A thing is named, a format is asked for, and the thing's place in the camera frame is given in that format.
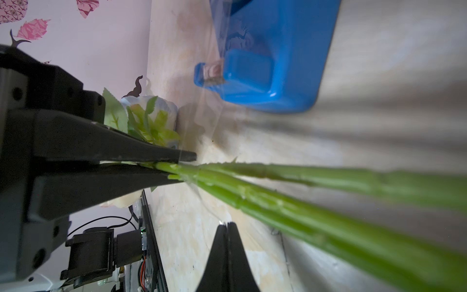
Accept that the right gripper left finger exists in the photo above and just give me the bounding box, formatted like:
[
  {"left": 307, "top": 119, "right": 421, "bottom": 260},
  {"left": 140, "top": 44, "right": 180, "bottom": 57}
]
[{"left": 196, "top": 225, "right": 228, "bottom": 292}]

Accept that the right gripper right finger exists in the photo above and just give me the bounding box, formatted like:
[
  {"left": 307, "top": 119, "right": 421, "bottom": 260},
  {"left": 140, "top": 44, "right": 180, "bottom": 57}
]
[{"left": 227, "top": 222, "right": 260, "bottom": 292}]

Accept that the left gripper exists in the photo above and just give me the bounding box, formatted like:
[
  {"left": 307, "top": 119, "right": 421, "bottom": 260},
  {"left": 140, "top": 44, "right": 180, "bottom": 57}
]
[{"left": 1, "top": 45, "right": 197, "bottom": 283}]

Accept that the pink flower bouquet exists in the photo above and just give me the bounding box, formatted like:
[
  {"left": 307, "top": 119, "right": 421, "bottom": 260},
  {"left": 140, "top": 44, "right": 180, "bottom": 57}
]
[{"left": 98, "top": 87, "right": 467, "bottom": 292}]

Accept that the blue tape dispenser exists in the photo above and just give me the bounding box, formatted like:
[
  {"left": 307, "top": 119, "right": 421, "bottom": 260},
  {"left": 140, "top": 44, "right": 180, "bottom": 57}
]
[{"left": 193, "top": 0, "right": 341, "bottom": 114}]

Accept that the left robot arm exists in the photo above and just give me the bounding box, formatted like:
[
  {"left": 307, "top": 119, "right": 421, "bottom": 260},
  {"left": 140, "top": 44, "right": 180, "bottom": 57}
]
[{"left": 1, "top": 46, "right": 197, "bottom": 287}]

